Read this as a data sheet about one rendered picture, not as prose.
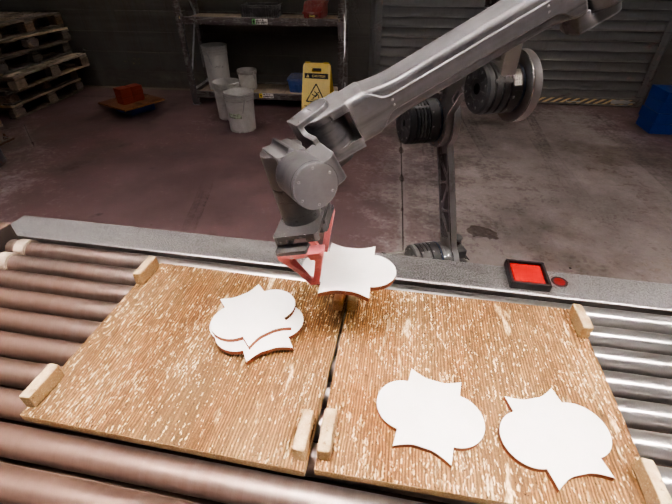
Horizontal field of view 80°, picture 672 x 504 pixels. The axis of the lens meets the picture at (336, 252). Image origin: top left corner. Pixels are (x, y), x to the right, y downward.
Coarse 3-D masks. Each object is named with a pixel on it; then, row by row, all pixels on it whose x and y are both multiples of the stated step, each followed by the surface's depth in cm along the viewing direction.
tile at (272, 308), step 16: (256, 288) 73; (224, 304) 70; (240, 304) 70; (256, 304) 70; (272, 304) 70; (288, 304) 70; (224, 320) 66; (240, 320) 66; (256, 320) 66; (272, 320) 66; (224, 336) 64; (240, 336) 64; (256, 336) 64
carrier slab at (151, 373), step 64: (128, 320) 70; (192, 320) 70; (320, 320) 70; (64, 384) 60; (128, 384) 60; (192, 384) 60; (256, 384) 60; (320, 384) 60; (192, 448) 52; (256, 448) 52
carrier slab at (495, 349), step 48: (384, 336) 67; (432, 336) 67; (480, 336) 67; (528, 336) 67; (576, 336) 67; (336, 384) 60; (384, 384) 60; (480, 384) 60; (528, 384) 60; (576, 384) 60; (336, 432) 54; (384, 432) 54; (624, 432) 54; (384, 480) 49; (432, 480) 49; (480, 480) 49; (528, 480) 49; (576, 480) 49; (624, 480) 49
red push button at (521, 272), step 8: (512, 264) 84; (520, 264) 84; (512, 272) 82; (520, 272) 81; (528, 272) 81; (536, 272) 81; (520, 280) 79; (528, 280) 79; (536, 280) 79; (544, 280) 79
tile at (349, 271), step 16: (336, 256) 65; (352, 256) 65; (368, 256) 65; (336, 272) 62; (352, 272) 62; (368, 272) 62; (384, 272) 62; (320, 288) 59; (336, 288) 59; (352, 288) 59; (368, 288) 59; (384, 288) 60
